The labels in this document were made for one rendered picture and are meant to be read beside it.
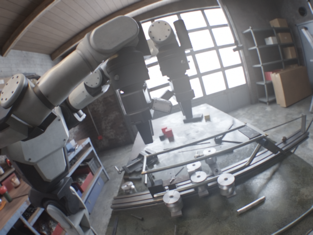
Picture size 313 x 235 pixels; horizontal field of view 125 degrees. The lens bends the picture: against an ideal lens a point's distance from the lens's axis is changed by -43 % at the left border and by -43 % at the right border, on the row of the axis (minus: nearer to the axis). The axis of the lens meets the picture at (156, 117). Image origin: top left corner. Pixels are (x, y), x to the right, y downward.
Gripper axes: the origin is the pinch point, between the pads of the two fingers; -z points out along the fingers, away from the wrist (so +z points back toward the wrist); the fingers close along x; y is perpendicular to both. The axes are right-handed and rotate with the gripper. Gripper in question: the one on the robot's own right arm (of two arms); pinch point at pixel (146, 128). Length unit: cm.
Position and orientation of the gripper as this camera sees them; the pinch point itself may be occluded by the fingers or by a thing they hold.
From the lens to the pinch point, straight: 35.1
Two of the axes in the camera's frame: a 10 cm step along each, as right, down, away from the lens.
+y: -9.6, 2.7, 0.9
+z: -2.8, -9.3, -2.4
